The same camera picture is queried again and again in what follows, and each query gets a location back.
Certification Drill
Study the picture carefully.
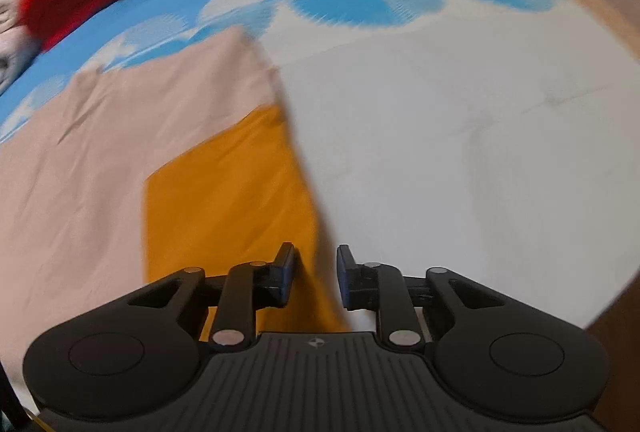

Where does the beige and mustard garment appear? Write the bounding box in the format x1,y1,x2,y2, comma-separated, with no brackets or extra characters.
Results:
1,27,347,383

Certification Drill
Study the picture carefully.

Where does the blue white patterned bedsheet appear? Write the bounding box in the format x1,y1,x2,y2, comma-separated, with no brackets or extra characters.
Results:
1,0,639,330

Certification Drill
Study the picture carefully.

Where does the white rolled blanket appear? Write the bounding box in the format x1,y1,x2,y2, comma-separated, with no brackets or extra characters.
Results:
0,0,40,93

